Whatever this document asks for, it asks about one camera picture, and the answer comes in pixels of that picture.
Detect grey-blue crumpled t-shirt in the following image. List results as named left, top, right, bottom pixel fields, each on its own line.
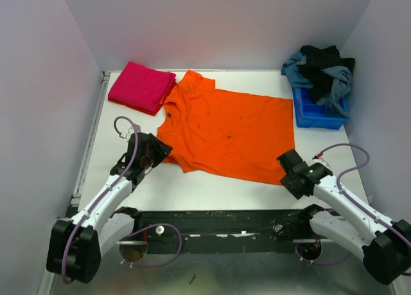
left=281, top=52, right=350, bottom=118

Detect blue plastic bin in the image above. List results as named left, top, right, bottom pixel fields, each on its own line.
left=292, top=87, right=349, bottom=130

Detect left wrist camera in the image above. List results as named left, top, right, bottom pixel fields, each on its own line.
left=127, top=124, right=141, bottom=136

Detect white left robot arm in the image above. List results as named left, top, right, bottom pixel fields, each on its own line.
left=46, top=132, right=172, bottom=283

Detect orange t-shirt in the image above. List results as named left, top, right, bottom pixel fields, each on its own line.
left=157, top=71, right=295, bottom=185

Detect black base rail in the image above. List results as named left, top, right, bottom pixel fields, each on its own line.
left=117, top=205, right=320, bottom=255

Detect folded red t-shirt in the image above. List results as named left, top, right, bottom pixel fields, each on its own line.
left=108, top=81, right=177, bottom=116

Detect folded pink t-shirt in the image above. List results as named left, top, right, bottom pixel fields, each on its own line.
left=108, top=62, right=176, bottom=116

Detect aluminium frame rail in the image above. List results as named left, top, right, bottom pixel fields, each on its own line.
left=51, top=214, right=392, bottom=244

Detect black crumpled t-shirt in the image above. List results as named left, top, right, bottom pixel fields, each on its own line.
left=299, top=45, right=356, bottom=104

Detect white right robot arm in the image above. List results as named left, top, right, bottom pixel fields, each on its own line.
left=277, top=149, right=410, bottom=285

